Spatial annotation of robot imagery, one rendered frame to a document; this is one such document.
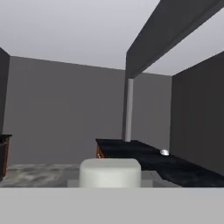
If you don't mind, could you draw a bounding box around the black-topped dining counter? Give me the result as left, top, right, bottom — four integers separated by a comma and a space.
95, 138, 224, 188

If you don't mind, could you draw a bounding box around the dark brown-edged cabinet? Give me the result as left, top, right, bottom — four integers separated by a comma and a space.
0, 133, 13, 182

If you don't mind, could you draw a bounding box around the white marshmallow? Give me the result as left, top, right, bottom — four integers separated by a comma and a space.
79, 157, 143, 188

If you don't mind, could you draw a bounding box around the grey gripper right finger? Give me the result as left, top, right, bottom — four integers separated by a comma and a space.
141, 171, 155, 188

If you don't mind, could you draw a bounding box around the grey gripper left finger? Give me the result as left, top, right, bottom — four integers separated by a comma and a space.
66, 178, 81, 188

